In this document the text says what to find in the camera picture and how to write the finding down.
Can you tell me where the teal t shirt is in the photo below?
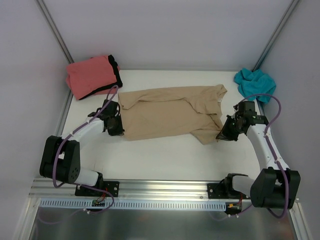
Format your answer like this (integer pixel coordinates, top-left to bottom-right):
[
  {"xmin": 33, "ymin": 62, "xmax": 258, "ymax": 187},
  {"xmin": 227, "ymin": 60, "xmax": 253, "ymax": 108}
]
[{"xmin": 233, "ymin": 68, "xmax": 277, "ymax": 104}]

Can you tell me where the beige t shirt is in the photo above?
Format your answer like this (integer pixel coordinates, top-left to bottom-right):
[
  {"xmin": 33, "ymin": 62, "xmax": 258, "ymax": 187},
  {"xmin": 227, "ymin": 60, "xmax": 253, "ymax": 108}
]
[{"xmin": 118, "ymin": 84, "xmax": 227, "ymax": 145}]

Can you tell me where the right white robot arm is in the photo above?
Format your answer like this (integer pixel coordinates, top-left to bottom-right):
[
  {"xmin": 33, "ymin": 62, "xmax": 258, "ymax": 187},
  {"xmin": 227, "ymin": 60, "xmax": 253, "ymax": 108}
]
[{"xmin": 216, "ymin": 101, "xmax": 301, "ymax": 210}]

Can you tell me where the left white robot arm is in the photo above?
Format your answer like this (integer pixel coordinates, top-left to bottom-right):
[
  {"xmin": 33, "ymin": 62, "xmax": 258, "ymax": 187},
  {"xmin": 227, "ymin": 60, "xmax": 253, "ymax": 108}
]
[{"xmin": 39, "ymin": 100, "xmax": 125, "ymax": 196}]

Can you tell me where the folded black t shirt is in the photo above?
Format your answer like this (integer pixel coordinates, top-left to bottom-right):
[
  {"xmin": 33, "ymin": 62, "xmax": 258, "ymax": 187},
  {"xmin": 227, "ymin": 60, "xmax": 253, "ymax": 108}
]
[{"xmin": 79, "ymin": 55, "xmax": 123, "ymax": 100}]

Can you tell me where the folded pink t shirt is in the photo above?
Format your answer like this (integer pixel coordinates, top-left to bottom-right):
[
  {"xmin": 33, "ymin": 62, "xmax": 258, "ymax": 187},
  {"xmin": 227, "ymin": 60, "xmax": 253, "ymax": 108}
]
[{"xmin": 65, "ymin": 55, "xmax": 120, "ymax": 100}]

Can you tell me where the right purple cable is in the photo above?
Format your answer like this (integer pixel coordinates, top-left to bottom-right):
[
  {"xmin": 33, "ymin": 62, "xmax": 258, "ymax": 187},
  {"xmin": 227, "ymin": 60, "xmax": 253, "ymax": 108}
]
[{"xmin": 212, "ymin": 93, "xmax": 292, "ymax": 221}]

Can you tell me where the purple cable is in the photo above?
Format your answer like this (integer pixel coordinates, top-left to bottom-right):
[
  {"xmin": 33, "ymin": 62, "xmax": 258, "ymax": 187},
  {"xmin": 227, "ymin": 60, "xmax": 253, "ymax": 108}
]
[
  {"xmin": 212, "ymin": 93, "xmax": 292, "ymax": 221},
  {"xmin": 51, "ymin": 84, "xmax": 119, "ymax": 215}
]

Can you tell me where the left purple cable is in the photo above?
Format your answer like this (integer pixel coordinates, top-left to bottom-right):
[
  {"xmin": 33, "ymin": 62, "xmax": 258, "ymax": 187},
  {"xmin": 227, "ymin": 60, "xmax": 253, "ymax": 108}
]
[{"xmin": 51, "ymin": 84, "xmax": 119, "ymax": 215}]

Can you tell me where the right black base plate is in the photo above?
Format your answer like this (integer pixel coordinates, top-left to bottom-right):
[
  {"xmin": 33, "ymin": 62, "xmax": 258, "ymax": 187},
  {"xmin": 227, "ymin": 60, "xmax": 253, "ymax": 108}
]
[{"xmin": 206, "ymin": 181, "xmax": 250, "ymax": 200}]

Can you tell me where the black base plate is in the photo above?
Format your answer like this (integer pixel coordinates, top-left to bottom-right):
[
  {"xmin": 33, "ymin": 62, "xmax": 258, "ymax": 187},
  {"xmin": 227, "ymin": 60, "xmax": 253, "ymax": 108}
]
[
  {"xmin": 206, "ymin": 181, "xmax": 250, "ymax": 200},
  {"xmin": 75, "ymin": 180, "xmax": 120, "ymax": 198}
]

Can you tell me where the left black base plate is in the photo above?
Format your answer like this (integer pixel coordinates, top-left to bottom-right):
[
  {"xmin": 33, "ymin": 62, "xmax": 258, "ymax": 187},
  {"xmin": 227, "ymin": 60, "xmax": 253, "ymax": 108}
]
[{"xmin": 75, "ymin": 180, "xmax": 120, "ymax": 198}]

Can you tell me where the left corner aluminium post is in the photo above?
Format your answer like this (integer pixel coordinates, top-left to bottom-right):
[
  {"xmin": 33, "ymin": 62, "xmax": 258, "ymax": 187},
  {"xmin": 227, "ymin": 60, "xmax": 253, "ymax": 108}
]
[{"xmin": 35, "ymin": 0, "xmax": 74, "ymax": 64}]

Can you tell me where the corner aluminium post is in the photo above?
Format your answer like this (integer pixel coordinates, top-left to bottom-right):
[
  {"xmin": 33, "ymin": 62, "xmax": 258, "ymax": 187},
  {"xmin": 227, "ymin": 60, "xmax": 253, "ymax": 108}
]
[
  {"xmin": 252, "ymin": 0, "xmax": 302, "ymax": 72},
  {"xmin": 35, "ymin": 0, "xmax": 74, "ymax": 64}
]

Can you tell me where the aluminium mounting rail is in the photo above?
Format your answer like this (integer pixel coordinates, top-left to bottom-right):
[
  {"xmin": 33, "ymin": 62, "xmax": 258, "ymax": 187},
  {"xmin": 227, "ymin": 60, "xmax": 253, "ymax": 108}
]
[{"xmin": 28, "ymin": 177, "xmax": 300, "ymax": 201}]

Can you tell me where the white slotted cable duct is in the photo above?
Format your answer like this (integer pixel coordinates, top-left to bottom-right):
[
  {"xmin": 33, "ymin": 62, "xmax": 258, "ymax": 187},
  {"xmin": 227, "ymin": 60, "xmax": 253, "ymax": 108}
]
[{"xmin": 39, "ymin": 198, "xmax": 227, "ymax": 212}]

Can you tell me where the right corner aluminium post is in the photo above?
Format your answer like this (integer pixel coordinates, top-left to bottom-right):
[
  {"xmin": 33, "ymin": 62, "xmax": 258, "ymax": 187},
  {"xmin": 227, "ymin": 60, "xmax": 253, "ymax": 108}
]
[{"xmin": 252, "ymin": 0, "xmax": 302, "ymax": 72}]

